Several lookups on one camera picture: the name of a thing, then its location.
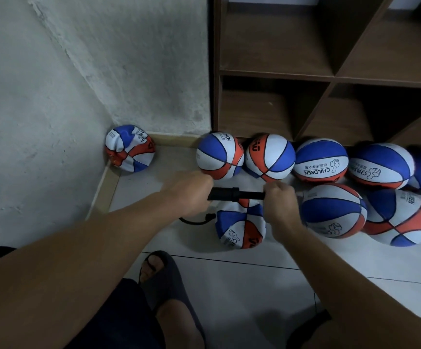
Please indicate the person's right hand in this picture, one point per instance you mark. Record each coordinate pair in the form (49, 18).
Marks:
(283, 208)

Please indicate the person's left hand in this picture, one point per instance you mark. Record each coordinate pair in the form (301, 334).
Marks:
(187, 194)

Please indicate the black hand pump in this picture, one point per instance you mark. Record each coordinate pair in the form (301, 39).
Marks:
(225, 194)

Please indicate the brown wooden cubby shelf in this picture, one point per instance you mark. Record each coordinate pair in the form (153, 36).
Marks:
(276, 47)

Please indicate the person's right forearm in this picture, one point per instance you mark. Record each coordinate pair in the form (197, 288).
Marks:
(363, 298)

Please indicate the person's left forearm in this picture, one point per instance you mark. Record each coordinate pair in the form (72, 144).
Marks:
(58, 283)

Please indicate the person's left foot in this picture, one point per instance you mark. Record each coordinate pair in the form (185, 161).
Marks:
(178, 323)

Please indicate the beige baseboard strip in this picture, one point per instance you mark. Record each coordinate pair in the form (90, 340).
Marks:
(174, 140)
(103, 192)

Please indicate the black sandal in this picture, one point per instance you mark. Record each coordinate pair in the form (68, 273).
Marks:
(168, 280)
(298, 330)

